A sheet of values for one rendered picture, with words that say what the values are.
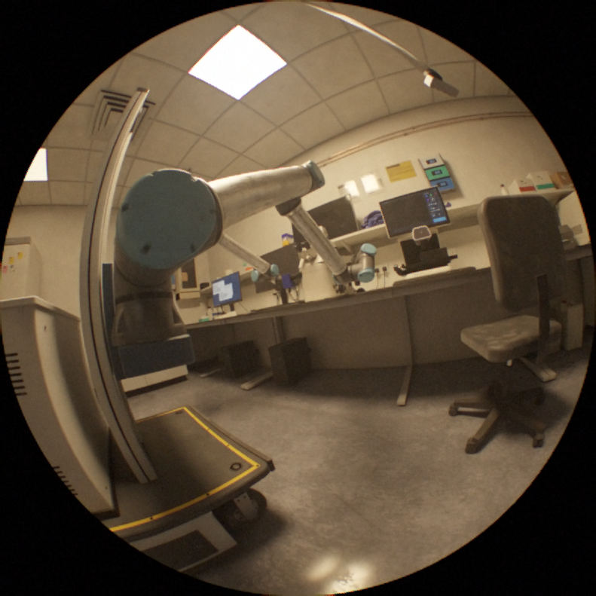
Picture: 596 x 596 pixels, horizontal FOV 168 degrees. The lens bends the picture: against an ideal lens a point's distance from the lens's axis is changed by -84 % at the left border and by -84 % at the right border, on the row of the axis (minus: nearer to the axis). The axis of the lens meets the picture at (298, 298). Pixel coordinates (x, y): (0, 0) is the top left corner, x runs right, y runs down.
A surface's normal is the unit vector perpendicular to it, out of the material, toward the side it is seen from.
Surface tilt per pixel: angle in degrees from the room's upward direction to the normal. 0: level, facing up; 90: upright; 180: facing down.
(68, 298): 90
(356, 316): 90
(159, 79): 180
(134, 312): 70
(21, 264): 90
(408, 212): 93
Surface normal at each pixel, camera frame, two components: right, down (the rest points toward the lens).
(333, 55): 0.18, 0.98
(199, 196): 0.73, -0.11
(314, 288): -0.56, 0.09
